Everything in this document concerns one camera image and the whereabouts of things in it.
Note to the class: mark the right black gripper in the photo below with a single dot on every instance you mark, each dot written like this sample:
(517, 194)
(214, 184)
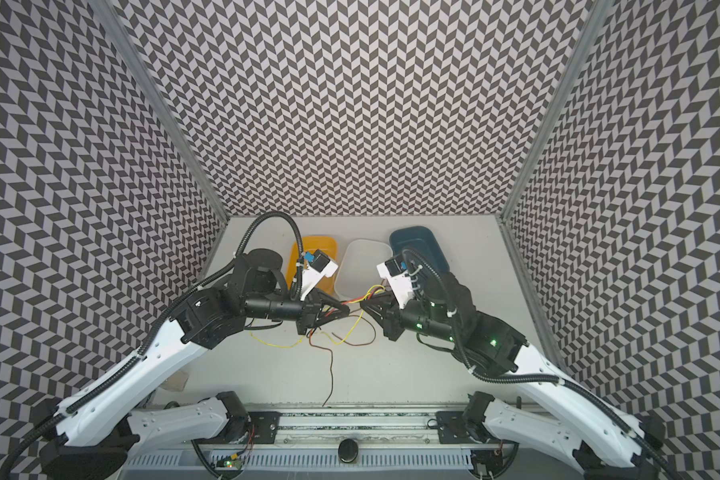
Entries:
(390, 321)

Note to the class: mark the white plastic tray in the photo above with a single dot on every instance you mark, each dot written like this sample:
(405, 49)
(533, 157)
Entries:
(358, 268)

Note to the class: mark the black round knob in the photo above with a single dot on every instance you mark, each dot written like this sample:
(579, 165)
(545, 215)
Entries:
(348, 451)

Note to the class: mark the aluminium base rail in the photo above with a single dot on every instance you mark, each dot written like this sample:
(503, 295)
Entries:
(305, 440)

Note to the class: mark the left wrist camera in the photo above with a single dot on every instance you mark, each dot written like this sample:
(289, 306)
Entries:
(318, 273)

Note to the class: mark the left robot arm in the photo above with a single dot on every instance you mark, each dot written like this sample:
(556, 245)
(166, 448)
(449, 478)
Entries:
(93, 433)

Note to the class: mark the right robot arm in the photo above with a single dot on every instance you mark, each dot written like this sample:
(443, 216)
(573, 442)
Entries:
(580, 429)

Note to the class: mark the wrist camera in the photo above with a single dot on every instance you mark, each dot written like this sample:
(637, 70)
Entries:
(400, 277)
(318, 273)

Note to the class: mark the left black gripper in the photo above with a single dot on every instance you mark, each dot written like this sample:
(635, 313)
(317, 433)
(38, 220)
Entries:
(310, 311)

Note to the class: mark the dark teal plastic tray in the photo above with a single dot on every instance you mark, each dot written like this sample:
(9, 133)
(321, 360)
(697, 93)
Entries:
(423, 240)

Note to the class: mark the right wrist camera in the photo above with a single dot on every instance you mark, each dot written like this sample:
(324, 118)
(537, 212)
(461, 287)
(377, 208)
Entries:
(400, 277)

